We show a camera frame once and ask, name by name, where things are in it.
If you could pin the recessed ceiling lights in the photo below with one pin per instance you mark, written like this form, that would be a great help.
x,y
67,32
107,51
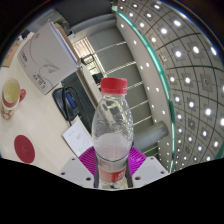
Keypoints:
x,y
191,78

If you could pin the black desk console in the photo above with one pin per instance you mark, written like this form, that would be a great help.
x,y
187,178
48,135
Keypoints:
x,y
68,101

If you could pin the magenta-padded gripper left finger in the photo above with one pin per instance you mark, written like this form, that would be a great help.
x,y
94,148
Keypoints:
x,y
76,170

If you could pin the white copy paper carton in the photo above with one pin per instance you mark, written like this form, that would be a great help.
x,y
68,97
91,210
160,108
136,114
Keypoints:
x,y
46,56

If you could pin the flat round red coaster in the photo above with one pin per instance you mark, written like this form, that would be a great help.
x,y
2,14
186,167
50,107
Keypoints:
x,y
24,149

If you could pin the white printed paper sheet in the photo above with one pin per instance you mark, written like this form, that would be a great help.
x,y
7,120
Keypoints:
x,y
76,137

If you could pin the red and cream mug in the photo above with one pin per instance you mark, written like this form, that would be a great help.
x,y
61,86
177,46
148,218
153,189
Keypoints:
x,y
10,96

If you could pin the clear red-capped water bottle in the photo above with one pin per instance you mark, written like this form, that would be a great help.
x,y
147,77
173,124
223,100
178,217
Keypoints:
x,y
111,143

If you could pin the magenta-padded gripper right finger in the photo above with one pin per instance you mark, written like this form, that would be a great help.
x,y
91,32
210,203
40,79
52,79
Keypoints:
x,y
146,168

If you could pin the long curved conference desk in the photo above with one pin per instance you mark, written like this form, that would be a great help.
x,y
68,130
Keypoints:
x,y
87,108

